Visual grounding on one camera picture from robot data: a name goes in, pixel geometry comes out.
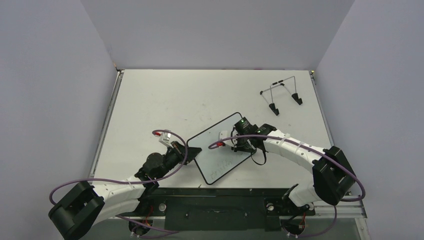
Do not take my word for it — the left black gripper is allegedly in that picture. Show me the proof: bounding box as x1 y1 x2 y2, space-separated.
155 141 202 180

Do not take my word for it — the small black-framed whiteboard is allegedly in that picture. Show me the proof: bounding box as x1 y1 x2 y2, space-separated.
187 112 252 185

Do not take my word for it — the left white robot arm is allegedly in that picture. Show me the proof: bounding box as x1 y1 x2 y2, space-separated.
48 141 202 240

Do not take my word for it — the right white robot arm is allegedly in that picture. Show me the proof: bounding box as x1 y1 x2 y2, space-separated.
233 117 356 214

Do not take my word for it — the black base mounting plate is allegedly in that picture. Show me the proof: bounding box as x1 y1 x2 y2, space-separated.
129 187 316 232

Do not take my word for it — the black loop cable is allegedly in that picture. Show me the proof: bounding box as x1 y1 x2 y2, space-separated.
250 148 268 167

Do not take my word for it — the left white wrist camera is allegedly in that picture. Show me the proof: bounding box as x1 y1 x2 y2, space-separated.
158 132 173 148

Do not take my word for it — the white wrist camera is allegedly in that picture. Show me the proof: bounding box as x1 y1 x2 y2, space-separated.
218 130 230 140
158 132 173 148

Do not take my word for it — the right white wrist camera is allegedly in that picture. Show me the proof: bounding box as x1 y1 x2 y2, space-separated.
218 130 230 140

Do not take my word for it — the wire whiteboard stand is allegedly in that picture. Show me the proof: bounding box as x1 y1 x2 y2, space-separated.
259 75 303 116

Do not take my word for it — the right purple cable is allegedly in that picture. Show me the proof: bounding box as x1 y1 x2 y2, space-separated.
207 135 367 239

